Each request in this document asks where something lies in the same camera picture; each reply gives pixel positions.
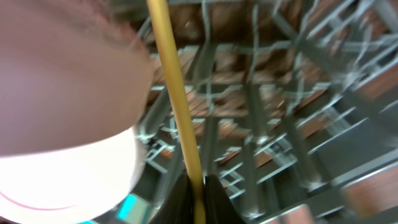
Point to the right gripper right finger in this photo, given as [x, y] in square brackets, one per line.
[219, 208]

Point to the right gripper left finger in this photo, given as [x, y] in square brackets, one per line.
[178, 206]

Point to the teal serving tray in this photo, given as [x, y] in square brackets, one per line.
[132, 210]

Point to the pink bowl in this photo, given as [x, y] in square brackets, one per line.
[74, 82]

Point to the yellow plastic spoon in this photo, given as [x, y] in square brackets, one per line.
[160, 17]

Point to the grey dishwasher rack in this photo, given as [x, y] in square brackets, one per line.
[294, 105]

